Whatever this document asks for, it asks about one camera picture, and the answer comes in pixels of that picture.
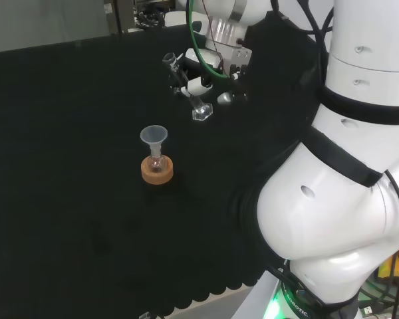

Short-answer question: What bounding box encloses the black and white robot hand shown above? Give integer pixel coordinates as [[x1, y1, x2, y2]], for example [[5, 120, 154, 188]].
[[174, 47, 253, 106]]

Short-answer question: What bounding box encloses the clear glass graduated cylinder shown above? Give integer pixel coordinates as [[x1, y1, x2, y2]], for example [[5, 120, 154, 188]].
[[162, 51, 215, 122]]

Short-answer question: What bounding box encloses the clear plastic funnel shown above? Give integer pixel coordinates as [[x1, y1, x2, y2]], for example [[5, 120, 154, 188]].
[[139, 125, 169, 158]]

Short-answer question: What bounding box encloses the small round-bottom glass flask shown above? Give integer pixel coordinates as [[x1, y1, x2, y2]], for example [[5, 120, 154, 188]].
[[146, 151, 166, 174]]

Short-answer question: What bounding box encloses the grey metal cabinet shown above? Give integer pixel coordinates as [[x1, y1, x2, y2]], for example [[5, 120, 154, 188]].
[[114, 0, 136, 35]]

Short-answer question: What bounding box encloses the black bench cloth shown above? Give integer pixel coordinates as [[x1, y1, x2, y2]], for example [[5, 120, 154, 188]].
[[0, 9, 334, 316]]

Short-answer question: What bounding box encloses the yellow stop button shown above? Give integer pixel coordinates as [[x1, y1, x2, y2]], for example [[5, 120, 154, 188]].
[[376, 252, 399, 287]]

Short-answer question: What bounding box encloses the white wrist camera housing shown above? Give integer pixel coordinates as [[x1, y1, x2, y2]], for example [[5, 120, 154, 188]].
[[184, 47, 222, 68]]

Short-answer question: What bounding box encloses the green cable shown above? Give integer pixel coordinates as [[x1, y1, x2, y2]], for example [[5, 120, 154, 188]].
[[185, 0, 234, 80]]

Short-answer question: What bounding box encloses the black cable bundle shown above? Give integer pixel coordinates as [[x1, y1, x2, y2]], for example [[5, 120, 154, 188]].
[[134, 7, 168, 31]]

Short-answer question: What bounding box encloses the brown cork ring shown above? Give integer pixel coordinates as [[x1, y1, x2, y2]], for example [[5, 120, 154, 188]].
[[140, 155, 175, 185]]

